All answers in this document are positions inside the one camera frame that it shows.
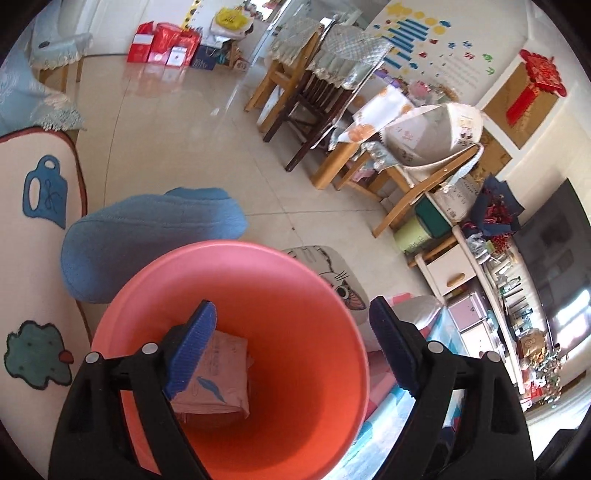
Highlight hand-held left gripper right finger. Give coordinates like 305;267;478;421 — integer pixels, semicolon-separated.
368;295;539;480

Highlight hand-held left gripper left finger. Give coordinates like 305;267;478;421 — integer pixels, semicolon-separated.
47;299;218;480

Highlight pink tissue packet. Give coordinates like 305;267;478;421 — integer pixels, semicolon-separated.
168;329;252;418

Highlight pink storage box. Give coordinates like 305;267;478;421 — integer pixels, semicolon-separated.
445;293;490;330

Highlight white television cabinet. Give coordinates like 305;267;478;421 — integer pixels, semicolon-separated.
409;226;529;398

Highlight light green waste bin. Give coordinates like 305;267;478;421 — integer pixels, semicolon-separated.
393;216;437;254

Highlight blue plush slipper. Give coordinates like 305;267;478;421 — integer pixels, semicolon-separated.
61;187;249;304

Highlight dried flower bouquet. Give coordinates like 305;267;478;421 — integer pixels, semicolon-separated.
522;344;565;407

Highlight dark blue wrapped bouquet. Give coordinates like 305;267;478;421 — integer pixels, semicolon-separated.
462;175;525;241

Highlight cream rug with blue prints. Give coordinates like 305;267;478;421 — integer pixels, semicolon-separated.
0;131;93;416

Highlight black flat television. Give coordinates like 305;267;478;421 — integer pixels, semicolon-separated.
512;178;591;365

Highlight wooden chair with cloth cover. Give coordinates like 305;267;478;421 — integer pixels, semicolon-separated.
372;104;485;238

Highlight dining table with white cloth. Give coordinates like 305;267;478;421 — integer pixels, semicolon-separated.
311;85;416;190

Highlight dark wooden dining chair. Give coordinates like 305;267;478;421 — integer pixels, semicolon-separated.
263;25;393;171

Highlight light blue lace cover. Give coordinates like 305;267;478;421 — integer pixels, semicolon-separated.
0;14;93;134

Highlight red gift boxes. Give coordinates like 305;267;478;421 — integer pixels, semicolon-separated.
127;21;201;68

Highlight light wooden dining chair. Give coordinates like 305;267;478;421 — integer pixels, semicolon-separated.
245;16;324;114

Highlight yellow plastic bag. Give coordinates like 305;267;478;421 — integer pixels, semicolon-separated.
215;7;250;31

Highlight red knot wall ornament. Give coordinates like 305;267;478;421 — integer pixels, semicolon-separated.
505;48;568;127

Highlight blue yellow wall stickers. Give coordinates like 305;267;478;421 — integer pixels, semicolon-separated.
369;0;497;88

